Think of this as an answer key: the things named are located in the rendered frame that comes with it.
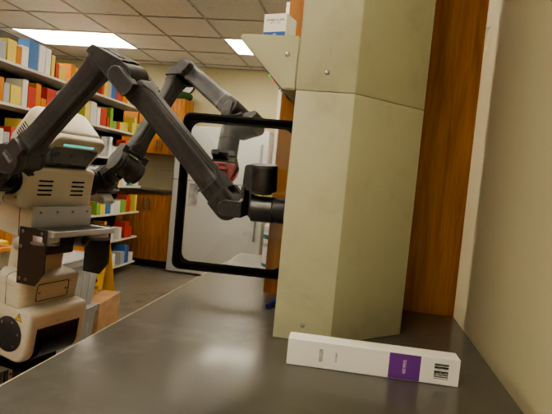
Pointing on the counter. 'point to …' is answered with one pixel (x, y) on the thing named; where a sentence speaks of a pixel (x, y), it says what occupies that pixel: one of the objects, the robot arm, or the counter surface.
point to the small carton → (279, 25)
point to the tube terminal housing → (353, 167)
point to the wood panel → (437, 153)
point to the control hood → (277, 58)
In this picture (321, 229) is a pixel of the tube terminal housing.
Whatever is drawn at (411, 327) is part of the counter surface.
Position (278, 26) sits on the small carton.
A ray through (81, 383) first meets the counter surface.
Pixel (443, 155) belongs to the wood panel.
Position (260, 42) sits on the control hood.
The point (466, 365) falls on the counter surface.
